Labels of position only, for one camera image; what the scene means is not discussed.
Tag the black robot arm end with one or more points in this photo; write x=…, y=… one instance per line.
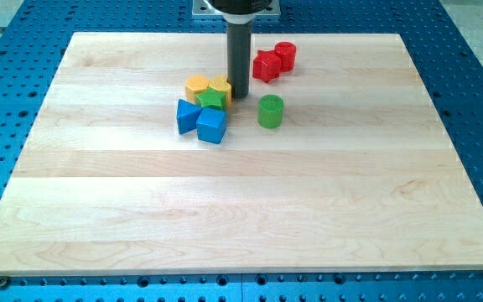
x=239, y=11

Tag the blue cube block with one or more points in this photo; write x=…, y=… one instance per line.
x=211, y=125

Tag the light wooden board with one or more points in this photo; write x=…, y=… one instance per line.
x=360, y=176

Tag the left board clamp screw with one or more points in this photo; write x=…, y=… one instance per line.
x=5, y=281

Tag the green cylinder block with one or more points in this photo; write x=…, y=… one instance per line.
x=270, y=111

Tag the green star block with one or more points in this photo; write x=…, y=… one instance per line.
x=211, y=98

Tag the blue triangle block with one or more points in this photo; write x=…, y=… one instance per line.
x=187, y=115

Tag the yellow heart block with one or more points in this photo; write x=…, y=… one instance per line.
x=220, y=83

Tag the yellow hexagon block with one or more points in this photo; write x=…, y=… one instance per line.
x=194, y=85

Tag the red star block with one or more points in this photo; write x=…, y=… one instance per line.
x=266, y=66

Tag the red cylinder block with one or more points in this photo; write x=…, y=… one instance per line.
x=286, y=52

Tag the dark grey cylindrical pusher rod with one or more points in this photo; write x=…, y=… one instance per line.
x=238, y=58

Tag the silver metal mounting plate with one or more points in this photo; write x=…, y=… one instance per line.
x=203, y=9

